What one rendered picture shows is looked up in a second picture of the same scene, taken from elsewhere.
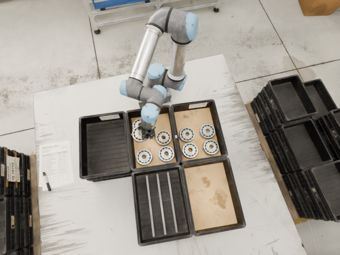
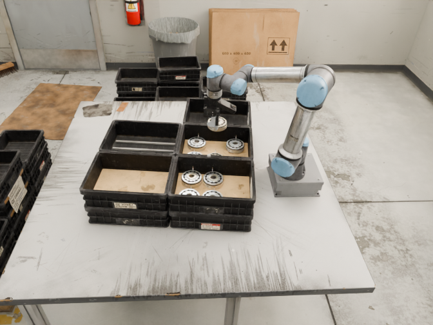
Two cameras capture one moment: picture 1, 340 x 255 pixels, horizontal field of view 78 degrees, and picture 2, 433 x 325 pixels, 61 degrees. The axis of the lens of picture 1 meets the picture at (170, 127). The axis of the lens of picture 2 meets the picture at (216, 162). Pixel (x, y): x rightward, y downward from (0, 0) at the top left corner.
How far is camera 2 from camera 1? 1.67 m
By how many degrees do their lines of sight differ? 58
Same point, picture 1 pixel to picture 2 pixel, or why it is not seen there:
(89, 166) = (200, 113)
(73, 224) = (155, 115)
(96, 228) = not seen: hidden behind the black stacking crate
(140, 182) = (171, 140)
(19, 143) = not seen: hidden behind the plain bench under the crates
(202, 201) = (128, 180)
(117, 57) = (394, 225)
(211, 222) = (102, 182)
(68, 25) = not seen: outside the picture
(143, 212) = (141, 138)
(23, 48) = (386, 139)
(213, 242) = (80, 201)
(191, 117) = (238, 191)
